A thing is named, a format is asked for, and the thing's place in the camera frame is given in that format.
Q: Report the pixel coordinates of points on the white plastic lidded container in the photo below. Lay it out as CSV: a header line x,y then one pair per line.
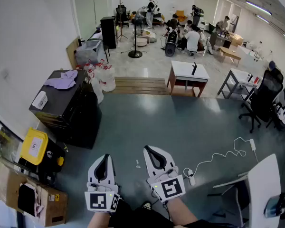
x,y
40,100

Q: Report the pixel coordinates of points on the white table with grey frame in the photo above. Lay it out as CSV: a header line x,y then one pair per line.
x,y
238,76

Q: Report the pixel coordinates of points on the black standing fan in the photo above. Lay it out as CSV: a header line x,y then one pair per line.
x,y
135,53

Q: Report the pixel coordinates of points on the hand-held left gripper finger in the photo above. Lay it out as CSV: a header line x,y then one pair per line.
x,y
91,174
112,174

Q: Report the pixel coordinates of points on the glass window with dark frame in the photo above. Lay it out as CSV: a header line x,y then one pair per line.
x,y
4,146

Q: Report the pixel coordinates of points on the black mesh office chair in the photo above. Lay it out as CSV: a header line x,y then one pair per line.
x,y
266,96

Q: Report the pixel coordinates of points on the white counter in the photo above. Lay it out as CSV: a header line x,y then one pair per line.
x,y
250,57

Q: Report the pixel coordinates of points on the black bin with yellow lid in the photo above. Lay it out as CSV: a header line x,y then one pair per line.
x,y
34,146

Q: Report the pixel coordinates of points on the brown cardboard box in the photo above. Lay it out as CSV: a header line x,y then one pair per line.
x,y
54,205

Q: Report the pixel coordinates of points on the ceiling light tube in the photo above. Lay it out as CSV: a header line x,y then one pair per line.
x,y
258,7

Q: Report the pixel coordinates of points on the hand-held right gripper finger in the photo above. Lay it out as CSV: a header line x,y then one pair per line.
x,y
148,167
169,161

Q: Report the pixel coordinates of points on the tall black cabinet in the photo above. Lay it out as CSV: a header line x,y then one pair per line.
x,y
108,32

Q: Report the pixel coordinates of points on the wooden coat rack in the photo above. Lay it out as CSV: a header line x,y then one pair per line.
x,y
120,20

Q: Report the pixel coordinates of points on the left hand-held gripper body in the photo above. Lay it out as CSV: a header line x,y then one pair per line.
x,y
98,199

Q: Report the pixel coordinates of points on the white desk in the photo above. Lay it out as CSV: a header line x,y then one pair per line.
x,y
263,186

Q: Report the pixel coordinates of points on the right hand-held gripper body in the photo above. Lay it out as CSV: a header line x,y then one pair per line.
x,y
171,187

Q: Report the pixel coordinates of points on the purple cloth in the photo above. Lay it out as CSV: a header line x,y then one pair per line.
x,y
63,79

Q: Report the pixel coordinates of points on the black and white wheeled robot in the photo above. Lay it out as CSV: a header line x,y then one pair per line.
x,y
171,44

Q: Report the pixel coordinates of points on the person's left forearm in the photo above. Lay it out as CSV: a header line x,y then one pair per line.
x,y
98,220

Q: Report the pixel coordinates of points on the leaning wooden board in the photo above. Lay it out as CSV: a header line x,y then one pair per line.
x,y
72,53

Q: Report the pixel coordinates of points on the clear plastic storage bin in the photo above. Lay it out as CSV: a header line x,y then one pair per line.
x,y
89,52

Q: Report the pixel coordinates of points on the person's black clothing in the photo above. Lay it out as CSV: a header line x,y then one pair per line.
x,y
133,218

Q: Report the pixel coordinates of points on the round white low table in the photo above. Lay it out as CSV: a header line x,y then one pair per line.
x,y
144,34

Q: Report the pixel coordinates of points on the person's right forearm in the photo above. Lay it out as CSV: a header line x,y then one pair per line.
x,y
180,212

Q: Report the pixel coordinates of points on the small wooden table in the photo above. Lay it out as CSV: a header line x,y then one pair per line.
x,y
230,52

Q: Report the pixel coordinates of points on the white table with brown frame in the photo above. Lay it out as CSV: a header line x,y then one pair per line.
x,y
184,71

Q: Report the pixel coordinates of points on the yellow armchair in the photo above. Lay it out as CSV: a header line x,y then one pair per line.
x,y
181,15

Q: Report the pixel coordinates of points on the wooden slatted step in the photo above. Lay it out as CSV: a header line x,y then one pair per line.
x,y
137,87

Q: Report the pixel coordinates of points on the black and white shoe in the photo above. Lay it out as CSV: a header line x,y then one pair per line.
x,y
146,205

